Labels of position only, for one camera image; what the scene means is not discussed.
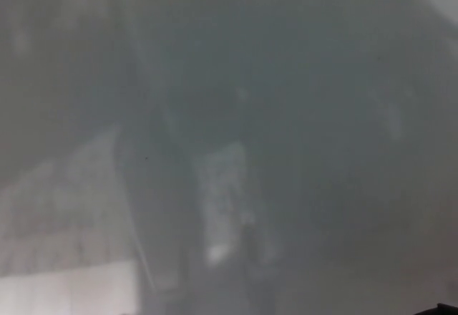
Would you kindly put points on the white whiteboard with silver frame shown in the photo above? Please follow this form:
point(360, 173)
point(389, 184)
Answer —
point(250, 114)

